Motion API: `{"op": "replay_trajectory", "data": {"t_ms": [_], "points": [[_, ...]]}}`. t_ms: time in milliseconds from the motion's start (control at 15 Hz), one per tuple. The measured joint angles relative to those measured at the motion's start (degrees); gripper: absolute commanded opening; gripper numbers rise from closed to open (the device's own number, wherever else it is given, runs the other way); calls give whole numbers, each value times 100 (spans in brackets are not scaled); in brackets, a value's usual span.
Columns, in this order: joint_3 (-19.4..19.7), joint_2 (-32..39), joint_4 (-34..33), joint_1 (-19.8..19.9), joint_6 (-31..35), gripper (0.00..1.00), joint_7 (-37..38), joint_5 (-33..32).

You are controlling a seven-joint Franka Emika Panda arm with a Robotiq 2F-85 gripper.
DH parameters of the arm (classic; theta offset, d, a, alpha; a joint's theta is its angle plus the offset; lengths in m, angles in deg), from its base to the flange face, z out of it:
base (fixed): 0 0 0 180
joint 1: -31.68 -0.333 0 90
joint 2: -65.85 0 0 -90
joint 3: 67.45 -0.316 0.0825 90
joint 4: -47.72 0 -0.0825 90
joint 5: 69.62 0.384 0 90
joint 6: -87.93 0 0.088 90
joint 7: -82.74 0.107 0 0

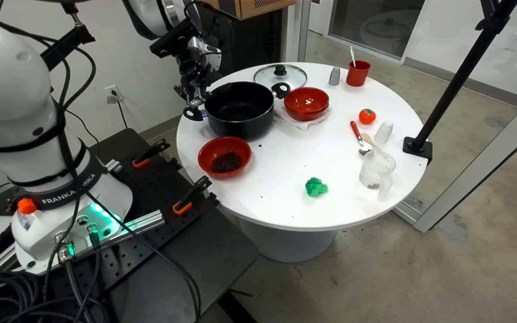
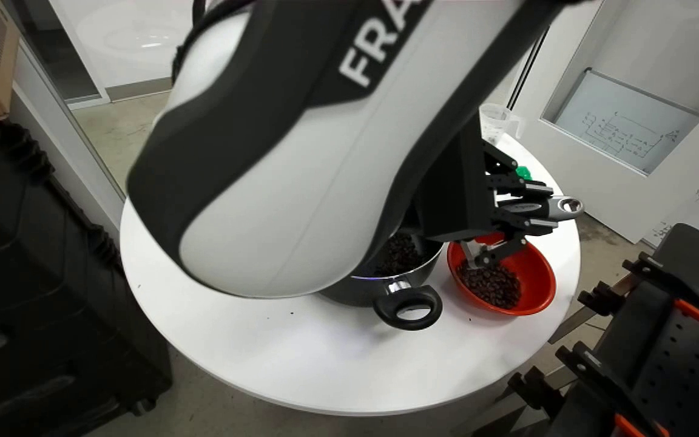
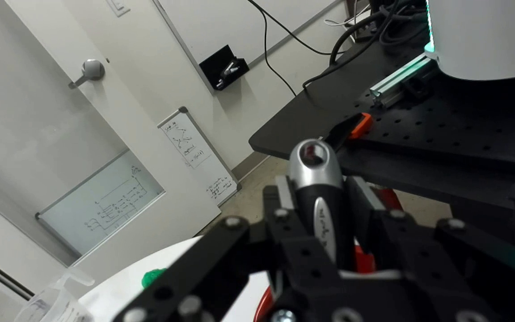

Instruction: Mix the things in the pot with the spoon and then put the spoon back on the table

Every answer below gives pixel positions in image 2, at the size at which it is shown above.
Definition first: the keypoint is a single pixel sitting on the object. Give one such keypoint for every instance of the clear measuring cup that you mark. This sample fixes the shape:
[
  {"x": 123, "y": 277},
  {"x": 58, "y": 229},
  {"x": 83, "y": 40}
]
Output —
[{"x": 496, "y": 124}]

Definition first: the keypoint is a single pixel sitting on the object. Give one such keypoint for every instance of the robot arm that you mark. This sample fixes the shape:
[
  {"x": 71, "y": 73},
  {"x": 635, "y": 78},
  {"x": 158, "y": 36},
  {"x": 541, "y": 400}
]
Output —
[{"x": 276, "y": 158}]

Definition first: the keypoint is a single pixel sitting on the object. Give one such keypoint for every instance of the red bowl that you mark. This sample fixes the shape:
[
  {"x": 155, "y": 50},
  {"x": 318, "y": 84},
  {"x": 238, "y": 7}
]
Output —
[{"x": 534, "y": 282}]

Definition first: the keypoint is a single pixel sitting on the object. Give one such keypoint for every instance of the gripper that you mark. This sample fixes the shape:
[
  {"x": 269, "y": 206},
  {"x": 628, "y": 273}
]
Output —
[{"x": 455, "y": 194}]

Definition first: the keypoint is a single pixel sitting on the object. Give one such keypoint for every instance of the black equipment case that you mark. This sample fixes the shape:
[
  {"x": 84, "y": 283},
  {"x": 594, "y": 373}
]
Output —
[{"x": 28, "y": 285}]

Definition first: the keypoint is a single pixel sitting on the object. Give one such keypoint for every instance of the coffee beans in bowl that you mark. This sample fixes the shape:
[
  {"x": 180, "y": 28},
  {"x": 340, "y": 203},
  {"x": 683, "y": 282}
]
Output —
[{"x": 492, "y": 285}]

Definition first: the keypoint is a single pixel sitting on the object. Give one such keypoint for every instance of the small green object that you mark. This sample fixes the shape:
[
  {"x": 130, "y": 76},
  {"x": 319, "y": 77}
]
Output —
[{"x": 523, "y": 173}]

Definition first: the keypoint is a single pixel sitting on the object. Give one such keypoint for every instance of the whiteboard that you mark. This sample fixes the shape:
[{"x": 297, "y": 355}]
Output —
[{"x": 625, "y": 124}]

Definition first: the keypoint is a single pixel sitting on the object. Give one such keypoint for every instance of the black and orange clamp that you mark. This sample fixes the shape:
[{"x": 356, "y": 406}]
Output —
[
  {"x": 604, "y": 379},
  {"x": 668, "y": 285}
]

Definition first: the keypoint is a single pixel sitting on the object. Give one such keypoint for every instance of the coffee beans in pot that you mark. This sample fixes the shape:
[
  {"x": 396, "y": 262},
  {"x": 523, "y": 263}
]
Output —
[{"x": 399, "y": 255}]

